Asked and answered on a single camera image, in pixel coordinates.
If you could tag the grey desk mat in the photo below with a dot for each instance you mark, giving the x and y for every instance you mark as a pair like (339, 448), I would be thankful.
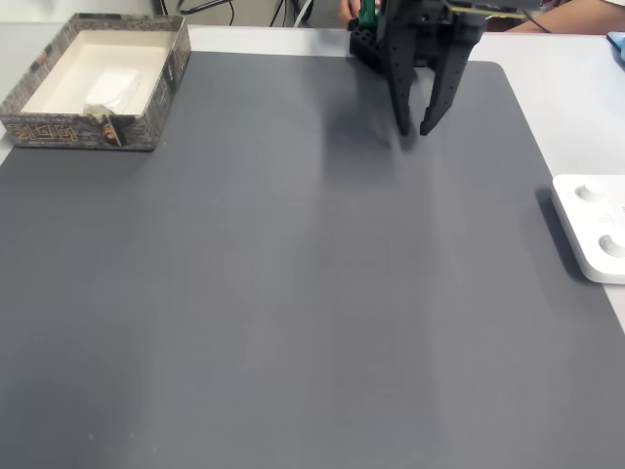
(312, 293)

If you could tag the person's hand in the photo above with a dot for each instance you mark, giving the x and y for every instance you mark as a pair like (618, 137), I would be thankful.
(349, 10)

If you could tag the white block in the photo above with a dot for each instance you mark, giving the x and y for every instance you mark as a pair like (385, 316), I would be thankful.
(114, 88)

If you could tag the blue object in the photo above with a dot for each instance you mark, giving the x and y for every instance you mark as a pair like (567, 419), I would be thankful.
(617, 46)

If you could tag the white device with round knobs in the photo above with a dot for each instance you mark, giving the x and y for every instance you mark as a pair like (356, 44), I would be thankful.
(595, 225)

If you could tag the printed cardboard box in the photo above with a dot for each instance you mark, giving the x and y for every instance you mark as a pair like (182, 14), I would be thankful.
(88, 132)

